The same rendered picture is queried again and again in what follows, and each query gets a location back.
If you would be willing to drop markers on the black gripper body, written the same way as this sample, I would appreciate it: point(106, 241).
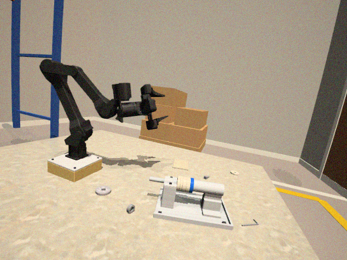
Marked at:
point(151, 123)

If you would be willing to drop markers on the black ring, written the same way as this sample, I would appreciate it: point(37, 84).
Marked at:
point(130, 208)

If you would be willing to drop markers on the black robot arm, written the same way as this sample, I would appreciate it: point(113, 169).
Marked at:
point(80, 129)

